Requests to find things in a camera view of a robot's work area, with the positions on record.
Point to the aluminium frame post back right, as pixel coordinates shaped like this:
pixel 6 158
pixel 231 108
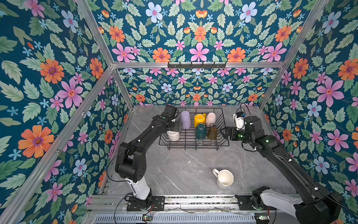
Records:
pixel 313 16

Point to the dark green mug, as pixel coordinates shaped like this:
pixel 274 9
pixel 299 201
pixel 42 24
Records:
pixel 201 131

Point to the cream white mug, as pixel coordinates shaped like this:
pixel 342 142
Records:
pixel 224 178

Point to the red inside white mug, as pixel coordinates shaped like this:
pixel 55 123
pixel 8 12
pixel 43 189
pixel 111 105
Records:
pixel 173 135

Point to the aluminium frame post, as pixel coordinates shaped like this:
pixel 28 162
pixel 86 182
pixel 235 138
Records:
pixel 98 37
pixel 313 16

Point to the yellow mug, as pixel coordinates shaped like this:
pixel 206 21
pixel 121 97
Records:
pixel 199 118

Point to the black hook rail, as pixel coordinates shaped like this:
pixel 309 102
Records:
pixel 197 65

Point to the pale pink mug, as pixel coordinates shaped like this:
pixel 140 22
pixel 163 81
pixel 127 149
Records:
pixel 210 119

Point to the aluminium frame post back left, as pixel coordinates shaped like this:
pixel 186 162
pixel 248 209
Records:
pixel 98 37

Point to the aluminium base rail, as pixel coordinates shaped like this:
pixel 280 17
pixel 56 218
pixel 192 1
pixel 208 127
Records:
pixel 185 209

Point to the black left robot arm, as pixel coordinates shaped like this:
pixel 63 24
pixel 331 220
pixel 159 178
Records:
pixel 131 160

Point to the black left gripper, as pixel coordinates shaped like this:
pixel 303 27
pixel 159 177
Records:
pixel 176 127

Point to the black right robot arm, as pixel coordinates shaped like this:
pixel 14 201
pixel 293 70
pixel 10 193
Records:
pixel 315 203

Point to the black wire dish rack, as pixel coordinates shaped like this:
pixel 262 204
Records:
pixel 188 140

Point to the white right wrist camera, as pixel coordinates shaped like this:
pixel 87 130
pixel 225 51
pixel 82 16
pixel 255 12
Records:
pixel 239 120

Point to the lilac cup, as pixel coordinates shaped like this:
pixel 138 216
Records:
pixel 186 120

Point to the olive glass cup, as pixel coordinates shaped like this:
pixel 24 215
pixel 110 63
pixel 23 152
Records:
pixel 212 132

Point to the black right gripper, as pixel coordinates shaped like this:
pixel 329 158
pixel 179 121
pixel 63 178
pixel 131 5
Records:
pixel 233 130

